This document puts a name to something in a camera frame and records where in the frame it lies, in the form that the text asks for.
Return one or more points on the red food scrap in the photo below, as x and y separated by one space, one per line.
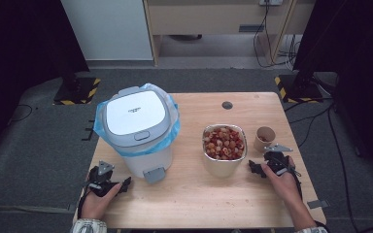
263 138

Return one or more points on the person's right hand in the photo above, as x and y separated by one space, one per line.
285 186

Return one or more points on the black table bracket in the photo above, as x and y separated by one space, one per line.
89 129

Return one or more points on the blue bin bag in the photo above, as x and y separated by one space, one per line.
101 124

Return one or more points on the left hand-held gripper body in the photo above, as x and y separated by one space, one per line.
99 181

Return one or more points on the grey table grommet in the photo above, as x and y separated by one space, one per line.
227 105

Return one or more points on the person's left hand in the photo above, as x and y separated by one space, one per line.
95 205

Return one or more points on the patterned white sleeve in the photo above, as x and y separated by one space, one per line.
89 226
314 230

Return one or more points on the white bin lid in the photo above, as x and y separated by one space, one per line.
136 113

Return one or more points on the white pedal bin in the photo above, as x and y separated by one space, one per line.
149 161

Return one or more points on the metal bowl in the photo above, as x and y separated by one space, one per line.
221 168

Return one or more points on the white cabinet panel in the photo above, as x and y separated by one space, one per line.
110 29

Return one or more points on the grey tape strip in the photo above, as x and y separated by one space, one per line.
72 207
318 204

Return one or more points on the pile of red beige food scraps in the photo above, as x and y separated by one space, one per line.
224 142

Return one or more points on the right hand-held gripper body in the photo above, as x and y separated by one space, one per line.
276 158

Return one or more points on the brown paper cup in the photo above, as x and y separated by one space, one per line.
259 144

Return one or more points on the white power strip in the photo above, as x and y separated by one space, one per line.
271 2

